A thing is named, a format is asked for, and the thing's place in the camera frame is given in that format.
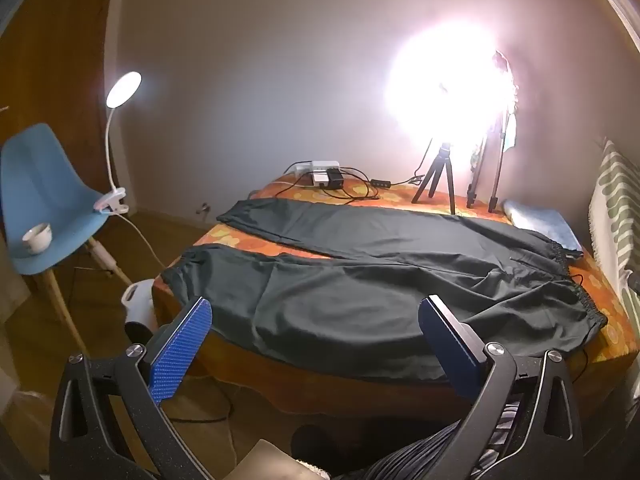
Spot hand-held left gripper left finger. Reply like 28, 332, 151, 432
48, 296, 213, 480

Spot blue plastic chair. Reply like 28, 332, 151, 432
0, 123, 133, 356

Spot white handheld appliance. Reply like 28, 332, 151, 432
120, 278, 157, 336

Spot white clip-on desk lamp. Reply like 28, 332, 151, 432
93, 71, 143, 216

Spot bright ring light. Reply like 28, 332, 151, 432
384, 20, 516, 148

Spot dark green pants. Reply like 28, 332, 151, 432
161, 197, 608, 381

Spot white power strip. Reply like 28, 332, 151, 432
295, 161, 342, 175

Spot green white patterned cushion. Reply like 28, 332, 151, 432
587, 136, 640, 306

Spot black light stand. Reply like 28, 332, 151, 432
465, 110, 518, 213

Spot person's striped garment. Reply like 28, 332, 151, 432
340, 400, 526, 480

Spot wooden door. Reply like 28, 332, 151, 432
0, 0, 133, 221

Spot white bowl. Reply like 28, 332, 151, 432
22, 222, 53, 254

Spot folded light blue towel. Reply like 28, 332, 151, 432
501, 199, 585, 253

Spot black tangled cable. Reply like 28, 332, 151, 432
270, 167, 426, 206

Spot orange floral table cover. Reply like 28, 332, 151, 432
152, 172, 640, 421

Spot small black tripod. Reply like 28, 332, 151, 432
411, 139, 457, 216

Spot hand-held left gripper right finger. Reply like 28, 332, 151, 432
417, 295, 586, 480

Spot white lamp cable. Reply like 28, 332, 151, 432
112, 209, 173, 271

